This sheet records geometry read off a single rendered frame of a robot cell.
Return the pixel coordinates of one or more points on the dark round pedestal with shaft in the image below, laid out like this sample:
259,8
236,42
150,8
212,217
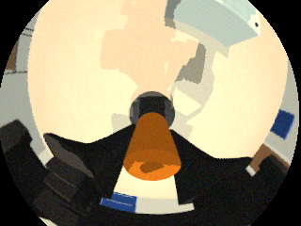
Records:
152,102

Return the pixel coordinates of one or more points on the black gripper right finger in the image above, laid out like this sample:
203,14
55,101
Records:
199,170

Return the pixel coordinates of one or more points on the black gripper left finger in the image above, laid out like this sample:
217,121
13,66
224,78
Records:
101,160

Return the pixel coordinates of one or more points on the orange knob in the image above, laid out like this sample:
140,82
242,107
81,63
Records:
152,154

